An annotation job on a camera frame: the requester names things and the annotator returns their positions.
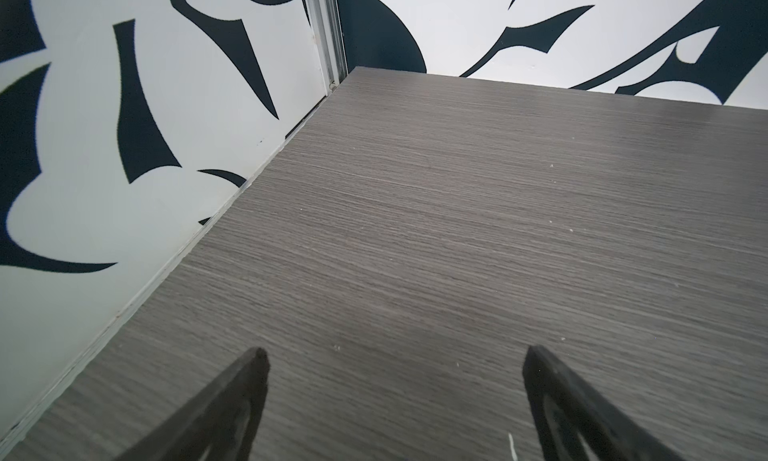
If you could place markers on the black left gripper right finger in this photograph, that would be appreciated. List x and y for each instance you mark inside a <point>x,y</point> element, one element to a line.
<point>572,419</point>

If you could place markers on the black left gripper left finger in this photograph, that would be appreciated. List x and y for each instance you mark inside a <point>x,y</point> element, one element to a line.
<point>219,423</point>

